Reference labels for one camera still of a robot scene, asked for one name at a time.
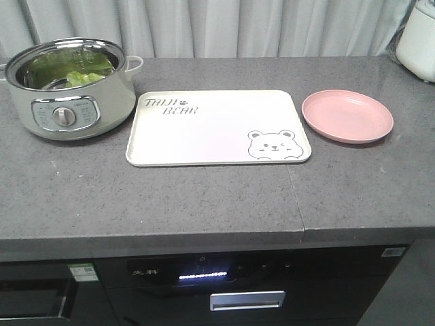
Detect green lettuce leaf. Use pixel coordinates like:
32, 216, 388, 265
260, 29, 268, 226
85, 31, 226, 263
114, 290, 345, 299
65, 71, 105, 88

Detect black drawer sterilizer cabinet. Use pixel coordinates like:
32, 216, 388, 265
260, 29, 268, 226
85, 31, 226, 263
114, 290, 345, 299
96, 244, 407, 325

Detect white appliance on right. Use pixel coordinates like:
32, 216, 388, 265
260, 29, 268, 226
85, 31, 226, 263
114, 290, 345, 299
396, 0, 434, 83

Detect cream bear serving tray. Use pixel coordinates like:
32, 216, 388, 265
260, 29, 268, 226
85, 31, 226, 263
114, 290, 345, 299
126, 90, 312, 166

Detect pink round plate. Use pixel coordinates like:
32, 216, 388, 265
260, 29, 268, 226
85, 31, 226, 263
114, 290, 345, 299
302, 90, 394, 144

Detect grey cabinet door panel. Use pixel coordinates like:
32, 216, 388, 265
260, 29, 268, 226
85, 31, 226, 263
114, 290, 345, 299
358, 240, 434, 325

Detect silver upper drawer handle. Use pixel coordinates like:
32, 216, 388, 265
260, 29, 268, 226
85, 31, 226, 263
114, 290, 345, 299
209, 290, 286, 311

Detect white pleated curtain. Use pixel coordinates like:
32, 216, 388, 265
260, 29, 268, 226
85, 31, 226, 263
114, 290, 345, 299
1, 1, 413, 58

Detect light green electric cooking pot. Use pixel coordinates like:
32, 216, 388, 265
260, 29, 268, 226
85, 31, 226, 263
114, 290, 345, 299
1, 37, 143, 141

